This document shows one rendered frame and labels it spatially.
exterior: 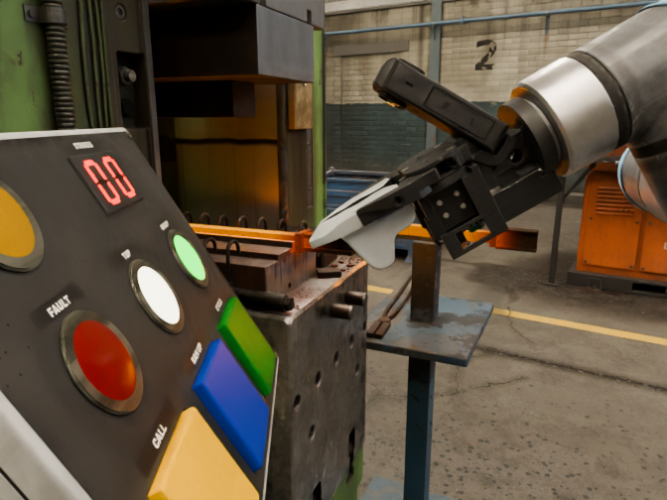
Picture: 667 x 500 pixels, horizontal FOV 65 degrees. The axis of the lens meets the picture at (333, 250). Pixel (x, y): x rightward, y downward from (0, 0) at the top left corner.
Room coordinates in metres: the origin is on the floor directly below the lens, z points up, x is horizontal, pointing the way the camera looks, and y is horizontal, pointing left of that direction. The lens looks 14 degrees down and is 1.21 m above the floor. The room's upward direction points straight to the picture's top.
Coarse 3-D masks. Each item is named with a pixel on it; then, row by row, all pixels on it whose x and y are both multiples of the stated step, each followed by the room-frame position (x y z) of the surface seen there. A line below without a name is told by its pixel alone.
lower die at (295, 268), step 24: (216, 240) 0.94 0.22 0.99; (240, 240) 0.92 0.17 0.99; (264, 240) 0.91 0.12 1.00; (288, 240) 0.90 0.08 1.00; (216, 264) 0.83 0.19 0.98; (240, 264) 0.81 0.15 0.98; (264, 264) 0.81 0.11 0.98; (288, 264) 0.87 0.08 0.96; (312, 264) 0.96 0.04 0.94; (240, 288) 0.81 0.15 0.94; (264, 288) 0.80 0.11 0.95; (288, 288) 0.87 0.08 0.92
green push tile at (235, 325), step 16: (240, 304) 0.48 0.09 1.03; (224, 320) 0.42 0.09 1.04; (240, 320) 0.45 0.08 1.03; (224, 336) 0.41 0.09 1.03; (240, 336) 0.42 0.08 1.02; (256, 336) 0.46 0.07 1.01; (240, 352) 0.41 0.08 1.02; (256, 352) 0.43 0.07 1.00; (272, 352) 0.48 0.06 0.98; (256, 368) 0.41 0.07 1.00; (272, 368) 0.45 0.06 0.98; (256, 384) 0.41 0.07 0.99
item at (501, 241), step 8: (416, 224) 1.19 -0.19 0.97; (400, 232) 1.19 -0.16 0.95; (408, 232) 1.18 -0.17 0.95; (416, 232) 1.17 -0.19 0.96; (424, 232) 1.16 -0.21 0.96; (464, 232) 1.12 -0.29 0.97; (472, 232) 1.12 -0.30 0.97; (480, 232) 1.11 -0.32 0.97; (488, 232) 1.10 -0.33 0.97; (504, 232) 1.09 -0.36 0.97; (512, 232) 1.09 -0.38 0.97; (520, 232) 1.07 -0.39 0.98; (528, 232) 1.07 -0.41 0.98; (536, 232) 1.06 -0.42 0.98; (472, 240) 1.11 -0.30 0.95; (488, 240) 1.10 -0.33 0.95; (496, 240) 1.10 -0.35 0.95; (504, 240) 1.09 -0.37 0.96; (512, 240) 1.09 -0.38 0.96; (520, 240) 1.08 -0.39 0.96; (528, 240) 1.07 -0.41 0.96; (536, 240) 1.07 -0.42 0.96; (496, 248) 1.09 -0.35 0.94; (504, 248) 1.09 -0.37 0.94; (512, 248) 1.08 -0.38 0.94; (520, 248) 1.07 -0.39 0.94; (528, 248) 1.07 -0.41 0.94; (536, 248) 1.07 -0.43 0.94
